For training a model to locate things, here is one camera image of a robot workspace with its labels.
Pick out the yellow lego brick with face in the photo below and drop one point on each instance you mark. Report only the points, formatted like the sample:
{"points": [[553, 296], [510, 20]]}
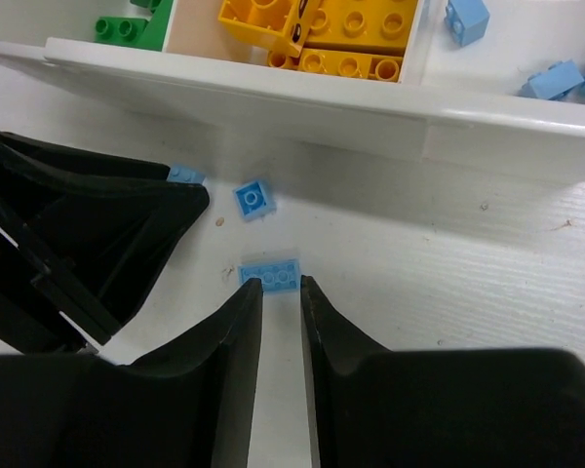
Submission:
{"points": [[279, 26]]}

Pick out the light blue lego plate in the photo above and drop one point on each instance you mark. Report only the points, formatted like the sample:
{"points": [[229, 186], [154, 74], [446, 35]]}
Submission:
{"points": [[276, 276]]}

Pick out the light blue lego tile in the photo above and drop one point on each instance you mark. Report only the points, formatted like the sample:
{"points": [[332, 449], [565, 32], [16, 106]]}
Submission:
{"points": [[555, 83]]}

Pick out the yellow lego brick under stack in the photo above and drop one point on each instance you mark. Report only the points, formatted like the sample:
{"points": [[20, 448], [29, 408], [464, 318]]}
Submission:
{"points": [[355, 39]]}

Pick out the light blue lego slope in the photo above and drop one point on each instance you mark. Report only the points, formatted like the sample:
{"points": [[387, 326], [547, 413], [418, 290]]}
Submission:
{"points": [[466, 20]]}

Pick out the white three-compartment plastic bin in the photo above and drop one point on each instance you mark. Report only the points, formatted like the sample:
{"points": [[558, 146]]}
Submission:
{"points": [[456, 105]]}

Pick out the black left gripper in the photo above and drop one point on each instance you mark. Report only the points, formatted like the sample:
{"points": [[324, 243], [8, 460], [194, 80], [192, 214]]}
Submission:
{"points": [[87, 235]]}

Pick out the blue small square lego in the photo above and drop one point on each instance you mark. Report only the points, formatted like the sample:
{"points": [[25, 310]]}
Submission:
{"points": [[183, 174]]}

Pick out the blue lego with stud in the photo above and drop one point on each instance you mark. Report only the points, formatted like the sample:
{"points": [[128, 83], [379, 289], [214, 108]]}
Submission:
{"points": [[254, 200]]}

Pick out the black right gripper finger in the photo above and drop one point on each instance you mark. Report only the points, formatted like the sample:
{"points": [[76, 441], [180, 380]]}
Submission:
{"points": [[369, 406]]}

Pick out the green lego plate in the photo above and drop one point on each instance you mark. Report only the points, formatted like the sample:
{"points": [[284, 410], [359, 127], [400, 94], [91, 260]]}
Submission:
{"points": [[140, 33]]}

